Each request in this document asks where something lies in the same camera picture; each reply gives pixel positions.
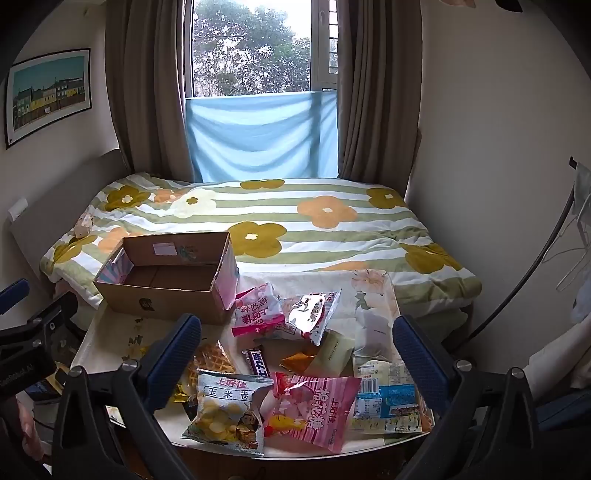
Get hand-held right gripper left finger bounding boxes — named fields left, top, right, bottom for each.
left=53, top=313, right=204, bottom=480

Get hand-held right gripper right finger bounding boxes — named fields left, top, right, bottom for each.
left=392, top=315, right=543, bottom=480

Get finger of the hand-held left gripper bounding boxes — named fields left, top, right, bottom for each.
left=0, top=278, right=31, bottom=319
left=0, top=293, right=79, bottom=344

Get cardboard box pink striped sides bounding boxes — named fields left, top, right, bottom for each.
left=92, top=231, right=240, bottom=325

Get large pink marshmallow packet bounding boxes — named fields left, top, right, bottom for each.
left=260, top=371, right=363, bottom=454

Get yellow snack packet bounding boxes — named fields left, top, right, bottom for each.
left=168, top=369, right=200, bottom=404

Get waffle packet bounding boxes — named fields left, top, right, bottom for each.
left=191, top=340, right=237, bottom=376

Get pale green bedding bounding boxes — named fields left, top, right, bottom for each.
left=399, top=302, right=474, bottom=352

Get blue label snack packet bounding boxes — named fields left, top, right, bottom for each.
left=350, top=359, right=435, bottom=435

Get white green corn snack packet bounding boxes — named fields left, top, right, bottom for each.
left=181, top=368, right=274, bottom=459

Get dark chocolate bar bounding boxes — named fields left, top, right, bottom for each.
left=242, top=345, right=269, bottom=378

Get pale green snack packet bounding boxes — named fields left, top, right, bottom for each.
left=302, top=331, right=357, bottom=378

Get small pink marshmallow packet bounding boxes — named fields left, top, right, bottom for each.
left=231, top=282, right=287, bottom=337

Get grey headboard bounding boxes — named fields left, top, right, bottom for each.
left=4, top=148, right=134, bottom=296

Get silver pink snack packet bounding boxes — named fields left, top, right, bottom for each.
left=279, top=290, right=342, bottom=347

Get small orange snack packet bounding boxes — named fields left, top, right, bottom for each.
left=279, top=350, right=320, bottom=374

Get floral tablecloth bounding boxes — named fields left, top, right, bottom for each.
left=71, top=270, right=437, bottom=457

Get white garment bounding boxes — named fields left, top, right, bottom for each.
left=529, top=318, right=591, bottom=409

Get floral striped quilt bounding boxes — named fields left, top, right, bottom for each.
left=39, top=173, right=483, bottom=319

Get framed picture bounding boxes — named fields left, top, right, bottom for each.
left=4, top=47, right=92, bottom=151

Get light blue cloth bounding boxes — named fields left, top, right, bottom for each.
left=185, top=90, right=340, bottom=183

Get brown curtain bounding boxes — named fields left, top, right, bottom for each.
left=335, top=0, right=423, bottom=197
left=104, top=0, right=197, bottom=183

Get black cable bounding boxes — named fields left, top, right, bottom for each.
left=462, top=157, right=579, bottom=356

